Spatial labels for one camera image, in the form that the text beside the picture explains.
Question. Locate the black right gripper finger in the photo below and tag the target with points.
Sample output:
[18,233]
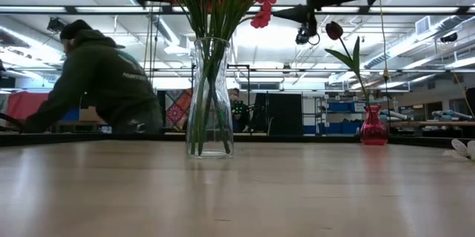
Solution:
[300,13]

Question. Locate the dark red tulip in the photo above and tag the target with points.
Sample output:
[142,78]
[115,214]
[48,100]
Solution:
[334,30]

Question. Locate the white daisy flower bunch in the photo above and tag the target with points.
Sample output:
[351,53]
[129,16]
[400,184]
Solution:
[460,148]

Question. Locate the tall clear glass vase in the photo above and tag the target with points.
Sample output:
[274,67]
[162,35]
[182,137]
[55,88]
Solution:
[192,118]

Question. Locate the small red glass vase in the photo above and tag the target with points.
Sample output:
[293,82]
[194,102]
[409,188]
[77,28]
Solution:
[373,131]

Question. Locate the black overhead bar with lights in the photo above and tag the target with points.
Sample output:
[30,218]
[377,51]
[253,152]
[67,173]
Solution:
[363,9]

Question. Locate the person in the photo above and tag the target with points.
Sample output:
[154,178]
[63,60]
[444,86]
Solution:
[237,112]
[107,81]

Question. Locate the black cabinet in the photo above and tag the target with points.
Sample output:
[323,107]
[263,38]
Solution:
[284,112]

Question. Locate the blue storage bin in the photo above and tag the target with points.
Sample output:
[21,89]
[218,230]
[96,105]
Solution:
[341,107]
[334,128]

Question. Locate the colourful patchwork quilt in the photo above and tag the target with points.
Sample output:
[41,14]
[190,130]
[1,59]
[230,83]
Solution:
[178,108]

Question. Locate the pale teal bundle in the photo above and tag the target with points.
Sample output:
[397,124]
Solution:
[451,114]
[395,114]

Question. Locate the blue panel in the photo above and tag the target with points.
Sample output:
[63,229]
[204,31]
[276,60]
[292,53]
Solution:
[71,115]

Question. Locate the red panel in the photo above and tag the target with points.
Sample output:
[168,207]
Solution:
[22,105]

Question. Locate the small black ceiling camera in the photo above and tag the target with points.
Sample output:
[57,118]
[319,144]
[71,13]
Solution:
[449,37]
[55,24]

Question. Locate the black aluminium table frame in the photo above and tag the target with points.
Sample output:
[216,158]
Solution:
[74,138]

